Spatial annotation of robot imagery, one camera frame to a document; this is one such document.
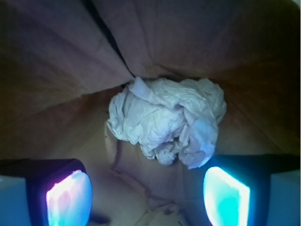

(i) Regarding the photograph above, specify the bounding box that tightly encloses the white paper ball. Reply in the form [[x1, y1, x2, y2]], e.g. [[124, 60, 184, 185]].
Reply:
[[107, 77, 227, 169]]

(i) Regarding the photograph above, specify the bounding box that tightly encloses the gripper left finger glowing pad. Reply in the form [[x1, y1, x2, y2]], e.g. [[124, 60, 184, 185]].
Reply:
[[0, 159, 92, 226]]

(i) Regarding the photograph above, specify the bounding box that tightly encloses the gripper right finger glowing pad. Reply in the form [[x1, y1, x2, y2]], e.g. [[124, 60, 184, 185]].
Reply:
[[203, 154, 301, 226]]

